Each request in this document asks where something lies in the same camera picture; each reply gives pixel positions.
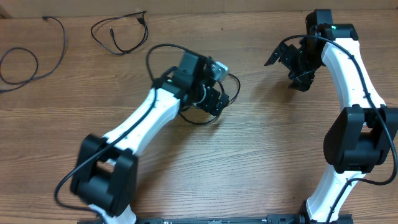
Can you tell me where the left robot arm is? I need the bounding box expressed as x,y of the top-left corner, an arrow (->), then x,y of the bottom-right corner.
70,50 -> 229,223

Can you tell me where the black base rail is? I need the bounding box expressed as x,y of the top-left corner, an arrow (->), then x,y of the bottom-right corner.
133,213 -> 354,224

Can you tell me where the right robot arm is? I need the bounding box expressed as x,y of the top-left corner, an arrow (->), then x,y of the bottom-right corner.
267,9 -> 397,223

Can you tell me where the thick black USB cable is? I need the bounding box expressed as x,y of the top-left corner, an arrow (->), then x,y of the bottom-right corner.
178,73 -> 241,126

